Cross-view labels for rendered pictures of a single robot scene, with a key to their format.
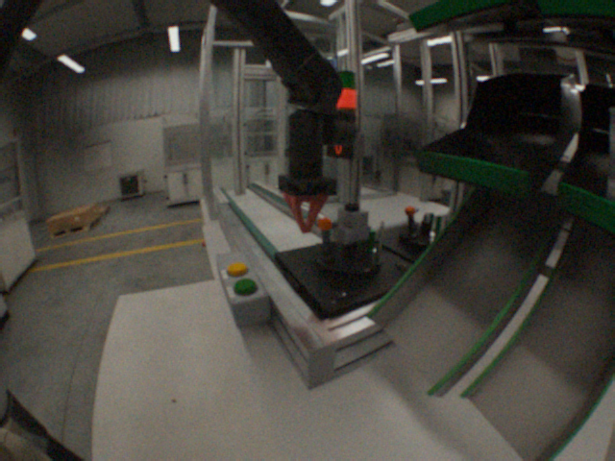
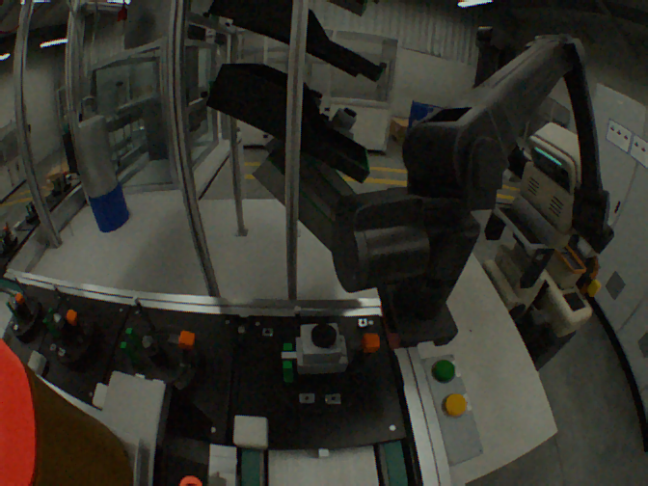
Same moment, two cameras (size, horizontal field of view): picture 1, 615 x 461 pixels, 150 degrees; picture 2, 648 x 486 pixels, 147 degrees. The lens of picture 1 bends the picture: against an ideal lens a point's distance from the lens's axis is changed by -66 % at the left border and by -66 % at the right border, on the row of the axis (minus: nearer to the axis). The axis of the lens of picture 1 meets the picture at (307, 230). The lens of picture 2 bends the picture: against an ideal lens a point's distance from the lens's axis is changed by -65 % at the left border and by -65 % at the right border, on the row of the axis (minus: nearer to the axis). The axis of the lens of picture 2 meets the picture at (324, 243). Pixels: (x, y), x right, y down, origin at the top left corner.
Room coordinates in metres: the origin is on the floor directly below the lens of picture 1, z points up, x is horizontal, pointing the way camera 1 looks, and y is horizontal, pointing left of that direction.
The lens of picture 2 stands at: (0.62, -0.03, 1.36)
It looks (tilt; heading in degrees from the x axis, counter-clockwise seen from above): 37 degrees down; 200
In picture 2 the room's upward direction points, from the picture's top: 5 degrees clockwise
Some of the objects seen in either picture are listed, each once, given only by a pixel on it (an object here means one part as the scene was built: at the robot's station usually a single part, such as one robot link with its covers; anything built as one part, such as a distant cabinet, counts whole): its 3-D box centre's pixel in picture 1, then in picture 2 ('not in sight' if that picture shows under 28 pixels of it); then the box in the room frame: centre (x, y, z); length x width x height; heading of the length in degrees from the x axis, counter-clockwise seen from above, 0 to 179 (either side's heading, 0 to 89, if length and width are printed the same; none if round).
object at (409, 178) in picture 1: (431, 154); not in sight; (5.90, -3.21, 1.13); 2.26 x 1.66 x 2.25; 116
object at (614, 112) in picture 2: not in sight; (607, 187); (-2.10, 2.29, 1.12); 0.80 x 0.54 x 2.25; 26
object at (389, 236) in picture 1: (425, 226); (154, 351); (0.57, -0.31, 1.01); 0.24 x 0.24 x 0.13; 27
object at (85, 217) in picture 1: (73, 220); not in sight; (3.32, 5.10, 0.20); 1.20 x 0.80 x 0.41; 116
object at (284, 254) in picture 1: (348, 267); (317, 378); (0.45, -0.09, 0.96); 0.24 x 0.24 x 0.02; 27
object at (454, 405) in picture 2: (237, 270); (454, 405); (0.43, 0.14, 0.96); 0.04 x 0.04 x 0.02
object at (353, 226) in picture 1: (355, 221); (313, 348); (0.46, -0.09, 1.06); 0.08 x 0.04 x 0.07; 119
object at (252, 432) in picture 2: not in sight; (252, 433); (0.58, -0.13, 0.97); 0.05 x 0.05 x 0.04; 27
